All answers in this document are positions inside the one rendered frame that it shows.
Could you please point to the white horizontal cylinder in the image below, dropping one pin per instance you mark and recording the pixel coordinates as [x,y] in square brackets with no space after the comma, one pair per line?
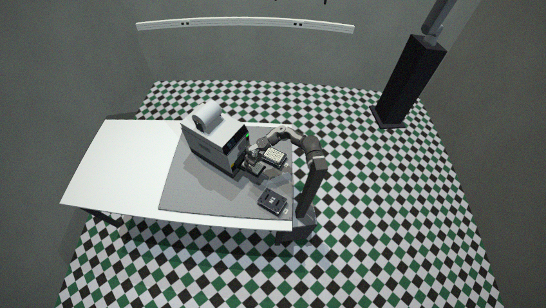
[207,113]

